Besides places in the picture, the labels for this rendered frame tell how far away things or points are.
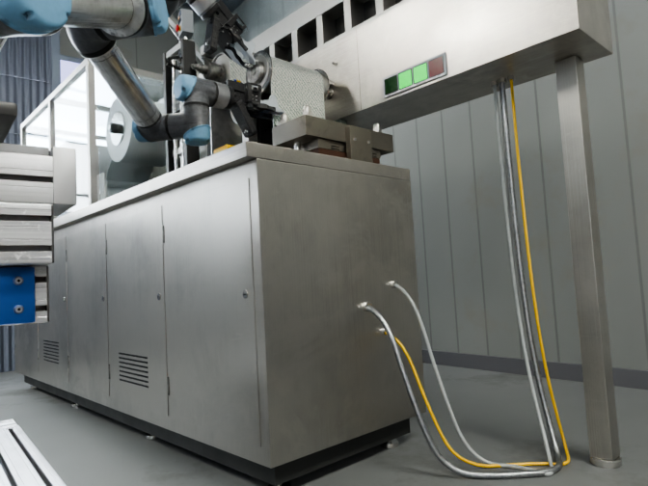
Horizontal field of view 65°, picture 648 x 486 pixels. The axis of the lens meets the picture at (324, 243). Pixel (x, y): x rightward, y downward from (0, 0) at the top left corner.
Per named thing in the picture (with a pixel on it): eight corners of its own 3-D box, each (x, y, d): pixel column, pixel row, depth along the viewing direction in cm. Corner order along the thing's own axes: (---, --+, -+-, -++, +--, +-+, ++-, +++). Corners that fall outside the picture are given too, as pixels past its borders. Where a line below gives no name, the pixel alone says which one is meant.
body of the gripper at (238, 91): (263, 85, 161) (230, 76, 152) (264, 112, 160) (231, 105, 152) (249, 93, 166) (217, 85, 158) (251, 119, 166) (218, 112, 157)
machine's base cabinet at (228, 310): (13, 389, 305) (12, 245, 311) (121, 371, 349) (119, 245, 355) (270, 513, 122) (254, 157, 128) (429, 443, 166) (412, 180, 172)
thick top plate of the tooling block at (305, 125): (272, 147, 161) (271, 127, 161) (359, 161, 188) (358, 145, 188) (306, 134, 149) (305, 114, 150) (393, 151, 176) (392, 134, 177)
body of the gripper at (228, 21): (249, 28, 167) (223, -5, 161) (235, 42, 163) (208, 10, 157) (235, 37, 173) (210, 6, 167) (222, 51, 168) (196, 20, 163)
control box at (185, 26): (175, 38, 219) (174, 14, 219) (190, 40, 222) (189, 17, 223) (177, 30, 213) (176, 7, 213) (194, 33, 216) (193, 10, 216)
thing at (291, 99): (273, 136, 167) (270, 80, 168) (325, 146, 183) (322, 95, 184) (274, 135, 166) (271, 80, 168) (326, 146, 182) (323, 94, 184)
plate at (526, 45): (107, 204, 352) (106, 162, 355) (146, 206, 371) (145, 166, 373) (576, 25, 127) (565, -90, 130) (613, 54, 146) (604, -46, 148)
